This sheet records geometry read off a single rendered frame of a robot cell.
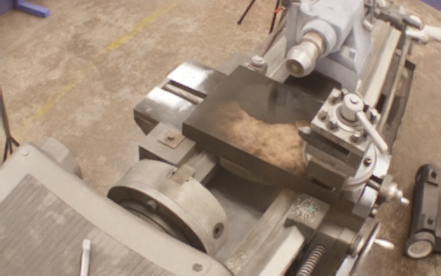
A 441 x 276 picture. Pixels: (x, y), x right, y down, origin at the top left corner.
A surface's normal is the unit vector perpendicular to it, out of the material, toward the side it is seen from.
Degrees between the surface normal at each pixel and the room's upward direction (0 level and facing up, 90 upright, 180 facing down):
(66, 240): 0
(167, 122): 0
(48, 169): 0
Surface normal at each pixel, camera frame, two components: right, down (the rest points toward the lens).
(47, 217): 0.07, -0.72
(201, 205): 0.57, -0.34
